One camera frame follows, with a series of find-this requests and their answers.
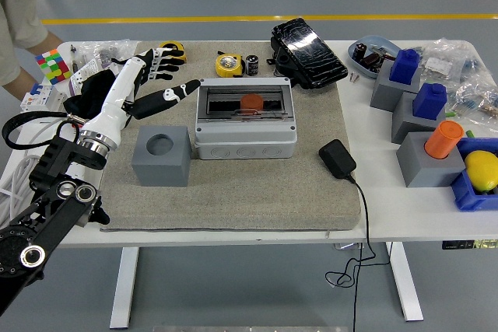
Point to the blue-grey oval dish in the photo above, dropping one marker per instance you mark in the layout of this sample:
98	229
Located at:
379	42

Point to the black cylinder capacitor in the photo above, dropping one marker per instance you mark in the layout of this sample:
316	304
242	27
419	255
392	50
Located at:
253	65

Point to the white table leg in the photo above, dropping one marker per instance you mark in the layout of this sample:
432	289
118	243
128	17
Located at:
406	285
124	289

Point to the small black capacitor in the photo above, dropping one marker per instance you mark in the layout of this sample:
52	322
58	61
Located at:
360	51

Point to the white circuit breaker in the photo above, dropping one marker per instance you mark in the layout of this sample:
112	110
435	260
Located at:
44	99

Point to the blue plastic bin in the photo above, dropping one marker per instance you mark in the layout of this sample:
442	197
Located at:
467	196

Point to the blue square battery block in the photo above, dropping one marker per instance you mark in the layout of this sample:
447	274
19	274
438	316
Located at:
428	102
404	67

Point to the grey junction box clear lid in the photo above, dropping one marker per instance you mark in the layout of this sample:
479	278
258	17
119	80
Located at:
245	141

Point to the orange cylinder battery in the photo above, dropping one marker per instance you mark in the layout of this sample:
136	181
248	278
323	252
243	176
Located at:
251	102
443	139

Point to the person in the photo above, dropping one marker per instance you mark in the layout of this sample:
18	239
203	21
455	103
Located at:
19	5

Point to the black glossy wrapped case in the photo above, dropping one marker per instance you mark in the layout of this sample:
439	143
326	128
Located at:
311	56

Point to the white purple packaged part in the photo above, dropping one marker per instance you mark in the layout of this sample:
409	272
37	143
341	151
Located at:
83	73

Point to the yellow fruit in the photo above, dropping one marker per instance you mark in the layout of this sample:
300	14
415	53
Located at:
482	170

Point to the grey block holder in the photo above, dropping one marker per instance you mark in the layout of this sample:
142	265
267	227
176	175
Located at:
420	165
383	91
404	122

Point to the black desk control panel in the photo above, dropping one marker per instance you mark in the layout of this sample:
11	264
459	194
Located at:
467	245

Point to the black power adapter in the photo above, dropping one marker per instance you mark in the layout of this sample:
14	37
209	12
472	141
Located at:
336	157

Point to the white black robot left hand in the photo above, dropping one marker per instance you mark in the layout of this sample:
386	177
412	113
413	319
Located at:
113	106

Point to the clear bag of parts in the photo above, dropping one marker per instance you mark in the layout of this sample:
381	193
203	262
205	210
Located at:
447	56
478	93

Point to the clear plastic bag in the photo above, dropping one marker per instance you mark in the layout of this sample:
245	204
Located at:
113	48

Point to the silver pen tool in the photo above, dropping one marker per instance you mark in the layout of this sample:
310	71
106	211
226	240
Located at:
72	58

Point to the black cloth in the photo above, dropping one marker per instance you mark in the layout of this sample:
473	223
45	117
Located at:
93	91

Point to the person's left forearm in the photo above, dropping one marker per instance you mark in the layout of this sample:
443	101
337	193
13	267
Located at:
19	89

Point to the small white purple breaker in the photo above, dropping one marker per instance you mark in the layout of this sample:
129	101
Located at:
108	68

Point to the brown electronic component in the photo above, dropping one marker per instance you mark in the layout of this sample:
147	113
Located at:
371	60

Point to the round yellow tape measure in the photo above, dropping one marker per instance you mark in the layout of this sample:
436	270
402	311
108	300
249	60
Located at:
229	64

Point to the colourful puzzle cube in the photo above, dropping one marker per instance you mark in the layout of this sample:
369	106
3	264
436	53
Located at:
52	67

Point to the grey block with round hole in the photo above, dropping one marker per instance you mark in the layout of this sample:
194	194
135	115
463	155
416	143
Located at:
163	168

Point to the grey-brown mat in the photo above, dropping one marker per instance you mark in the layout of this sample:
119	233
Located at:
233	200

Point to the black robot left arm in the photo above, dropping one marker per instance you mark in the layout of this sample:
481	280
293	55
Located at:
46	227

